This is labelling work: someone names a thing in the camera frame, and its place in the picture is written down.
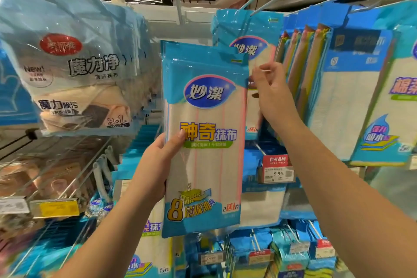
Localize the metal peg hook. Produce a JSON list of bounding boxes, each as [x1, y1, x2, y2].
[[171, 0, 187, 25]]

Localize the striped sponge packets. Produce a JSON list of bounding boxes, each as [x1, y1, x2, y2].
[[225, 219, 337, 278]]

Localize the person's right hand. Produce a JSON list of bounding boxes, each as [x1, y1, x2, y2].
[[251, 61, 302, 129]]

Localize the blue cloth packets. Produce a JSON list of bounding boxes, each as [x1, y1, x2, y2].
[[238, 147, 289, 227]]

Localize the blue white dishcloth packet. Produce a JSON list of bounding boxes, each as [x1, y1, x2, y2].
[[161, 41, 250, 238], [212, 9, 285, 142]]

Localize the cotton-soft cloth packet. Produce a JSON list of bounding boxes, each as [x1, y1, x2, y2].
[[352, 1, 417, 169]]

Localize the teal cloth packets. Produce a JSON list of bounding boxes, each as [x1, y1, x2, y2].
[[0, 216, 99, 278]]

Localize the pale white price tag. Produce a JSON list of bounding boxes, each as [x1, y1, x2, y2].
[[0, 196, 31, 216]]

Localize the blue-label white cloth packet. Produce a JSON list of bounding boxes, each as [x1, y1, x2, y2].
[[274, 4, 396, 162]]

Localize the hanging grey packets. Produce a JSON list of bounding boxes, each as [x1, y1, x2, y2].
[[0, 0, 159, 136]]

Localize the bright yellow price tag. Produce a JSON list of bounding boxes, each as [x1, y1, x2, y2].
[[29, 198, 81, 219]]

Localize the person's right forearm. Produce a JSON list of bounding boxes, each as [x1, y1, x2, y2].
[[274, 113, 417, 278]]

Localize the person's left hand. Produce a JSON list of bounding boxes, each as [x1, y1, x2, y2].
[[133, 130, 187, 204]]

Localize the hanging brownish packets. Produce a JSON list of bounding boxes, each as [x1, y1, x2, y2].
[[0, 147, 106, 204]]

